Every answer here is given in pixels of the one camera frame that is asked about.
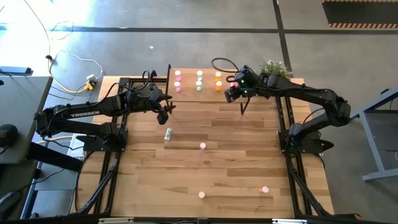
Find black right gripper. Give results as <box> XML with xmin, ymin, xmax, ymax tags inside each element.
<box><xmin>224</xmin><ymin>65</ymin><xmax>265</xmax><ymax>103</ymax></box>

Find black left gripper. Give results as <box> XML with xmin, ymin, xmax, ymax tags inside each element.
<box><xmin>148</xmin><ymin>83</ymin><xmax>177</xmax><ymax>125</ymax></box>

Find wooden shelf black metal legs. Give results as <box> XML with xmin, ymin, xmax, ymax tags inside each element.
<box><xmin>164</xmin><ymin>64</ymin><xmax>253</xmax><ymax>115</ymax></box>

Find potted green plant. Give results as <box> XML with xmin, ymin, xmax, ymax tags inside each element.
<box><xmin>257</xmin><ymin>60</ymin><xmax>293</xmax><ymax>80</ymax></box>

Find black beam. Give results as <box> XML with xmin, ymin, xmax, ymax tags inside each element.
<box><xmin>26</xmin><ymin>141</ymin><xmax>83</xmax><ymax>172</ymax></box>

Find black mat hazard stripe edge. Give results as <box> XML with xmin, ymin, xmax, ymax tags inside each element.
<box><xmin>322</xmin><ymin>0</ymin><xmax>398</xmax><ymax>29</ymax></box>

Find grey metal stand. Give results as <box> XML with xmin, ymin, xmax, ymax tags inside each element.
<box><xmin>343</xmin><ymin>86</ymin><xmax>398</xmax><ymax>183</ymax></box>

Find grey desk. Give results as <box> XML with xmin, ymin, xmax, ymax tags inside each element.
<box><xmin>0</xmin><ymin>76</ymin><xmax>53</xmax><ymax>165</ymax></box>

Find dark desk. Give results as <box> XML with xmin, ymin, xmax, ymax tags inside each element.
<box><xmin>0</xmin><ymin>160</ymin><xmax>40</xmax><ymax>224</ymax></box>

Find black computer mouse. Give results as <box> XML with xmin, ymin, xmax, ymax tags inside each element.
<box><xmin>0</xmin><ymin>191</ymin><xmax>22</xmax><ymax>215</ymax></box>

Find black metal rig frame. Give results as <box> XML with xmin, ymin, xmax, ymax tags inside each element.
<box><xmin>70</xmin><ymin>76</ymin><xmax>363</xmax><ymax>224</ymax></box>

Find yellow power cable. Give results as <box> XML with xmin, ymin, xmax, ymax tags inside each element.
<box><xmin>23</xmin><ymin>0</ymin><xmax>95</xmax><ymax>94</ymax></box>

